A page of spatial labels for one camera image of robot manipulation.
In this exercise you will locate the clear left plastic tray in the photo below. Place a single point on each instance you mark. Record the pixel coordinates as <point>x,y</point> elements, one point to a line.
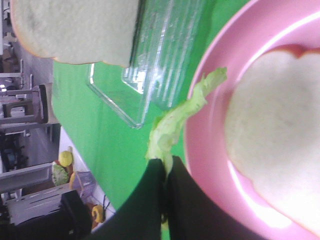
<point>165,35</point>

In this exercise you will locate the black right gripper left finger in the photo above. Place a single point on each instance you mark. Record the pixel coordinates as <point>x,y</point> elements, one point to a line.
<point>140,216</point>

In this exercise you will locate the green tablecloth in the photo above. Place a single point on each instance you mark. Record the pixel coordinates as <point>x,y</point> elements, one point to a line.
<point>114,152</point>

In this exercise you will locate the pink round plate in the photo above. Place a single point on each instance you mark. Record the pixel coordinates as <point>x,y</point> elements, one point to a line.
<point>232,34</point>

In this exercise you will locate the green lettuce leaf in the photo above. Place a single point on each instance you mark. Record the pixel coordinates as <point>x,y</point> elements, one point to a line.
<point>167,128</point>

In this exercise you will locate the bread slice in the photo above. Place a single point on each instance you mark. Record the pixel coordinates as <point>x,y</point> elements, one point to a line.
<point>77,31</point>
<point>272,131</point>

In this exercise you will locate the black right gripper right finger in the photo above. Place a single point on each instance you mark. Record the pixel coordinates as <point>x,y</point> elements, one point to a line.
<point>192,215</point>

